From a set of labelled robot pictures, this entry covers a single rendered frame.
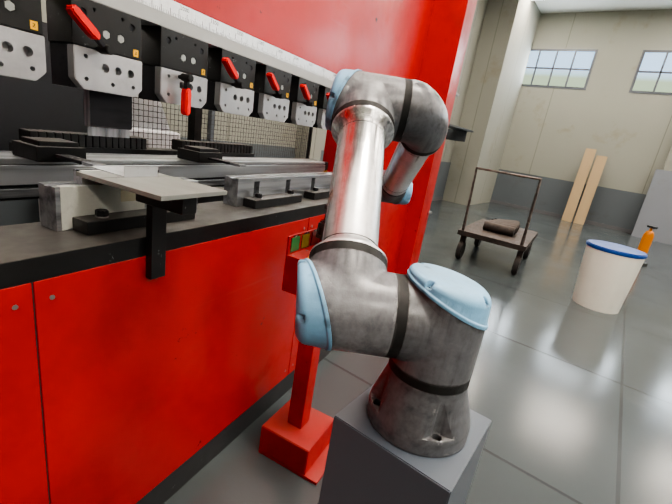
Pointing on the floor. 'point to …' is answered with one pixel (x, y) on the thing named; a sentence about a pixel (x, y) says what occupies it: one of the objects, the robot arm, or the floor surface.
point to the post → (195, 124)
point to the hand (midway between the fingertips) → (333, 266)
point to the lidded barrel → (606, 275)
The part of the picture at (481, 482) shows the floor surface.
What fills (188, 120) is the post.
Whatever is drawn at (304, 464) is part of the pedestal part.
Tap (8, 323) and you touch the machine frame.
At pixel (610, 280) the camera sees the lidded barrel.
